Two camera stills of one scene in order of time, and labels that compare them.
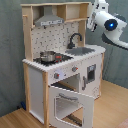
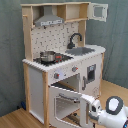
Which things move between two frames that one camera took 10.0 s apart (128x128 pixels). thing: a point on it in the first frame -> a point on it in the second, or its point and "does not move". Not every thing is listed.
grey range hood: (48, 17) does not move
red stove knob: (74, 69) does not move
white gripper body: (92, 22) -> (94, 106)
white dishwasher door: (91, 76) does not move
